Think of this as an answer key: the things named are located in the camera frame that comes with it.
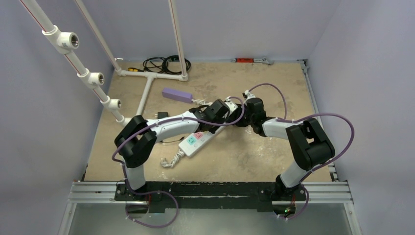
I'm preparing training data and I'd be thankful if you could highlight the red adjustable wrench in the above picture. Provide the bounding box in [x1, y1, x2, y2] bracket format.
[231, 57, 274, 65]

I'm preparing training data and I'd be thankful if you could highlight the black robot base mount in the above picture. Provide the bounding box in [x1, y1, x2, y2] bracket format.
[115, 181, 308, 217]

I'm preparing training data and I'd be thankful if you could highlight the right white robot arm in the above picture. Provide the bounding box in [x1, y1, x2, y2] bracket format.
[244, 97, 335, 199]

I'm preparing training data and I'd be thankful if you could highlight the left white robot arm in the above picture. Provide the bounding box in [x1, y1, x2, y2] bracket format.
[114, 99, 237, 200]

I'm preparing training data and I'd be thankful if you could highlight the aluminium rail frame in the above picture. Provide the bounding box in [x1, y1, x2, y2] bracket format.
[59, 60, 360, 235]

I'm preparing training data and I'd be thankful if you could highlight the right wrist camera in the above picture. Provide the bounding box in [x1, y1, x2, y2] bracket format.
[242, 90, 256, 100]

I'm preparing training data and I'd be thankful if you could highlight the black coiled cable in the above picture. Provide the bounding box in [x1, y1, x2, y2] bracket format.
[142, 55, 192, 74]

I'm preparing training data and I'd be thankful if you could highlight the white plug with cord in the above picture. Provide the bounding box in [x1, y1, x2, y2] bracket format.
[192, 99, 211, 106]

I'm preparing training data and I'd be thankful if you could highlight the purple rectangular box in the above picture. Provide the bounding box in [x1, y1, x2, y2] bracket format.
[161, 88, 193, 103]

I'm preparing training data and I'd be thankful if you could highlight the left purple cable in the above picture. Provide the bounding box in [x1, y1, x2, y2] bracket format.
[112, 96, 246, 192]

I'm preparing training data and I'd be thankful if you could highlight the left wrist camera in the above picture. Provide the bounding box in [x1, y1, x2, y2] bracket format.
[225, 96, 241, 116]

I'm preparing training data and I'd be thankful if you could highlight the white power strip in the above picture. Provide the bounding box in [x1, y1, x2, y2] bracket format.
[178, 126, 225, 158]

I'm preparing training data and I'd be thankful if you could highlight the black plug adapter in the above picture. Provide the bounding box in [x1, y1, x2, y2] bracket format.
[155, 112, 169, 119]

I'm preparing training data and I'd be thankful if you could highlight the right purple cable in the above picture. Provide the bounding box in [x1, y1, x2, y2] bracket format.
[248, 83, 355, 184]

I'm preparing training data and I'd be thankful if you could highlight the purple cable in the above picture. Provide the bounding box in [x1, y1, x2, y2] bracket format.
[112, 96, 246, 192]
[248, 83, 355, 184]

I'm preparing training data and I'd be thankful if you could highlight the white power strip cord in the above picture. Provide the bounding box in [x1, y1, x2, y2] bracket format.
[160, 150, 184, 168]

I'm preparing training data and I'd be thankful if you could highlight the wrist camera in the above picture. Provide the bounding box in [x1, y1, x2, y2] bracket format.
[242, 90, 256, 100]
[225, 96, 241, 116]

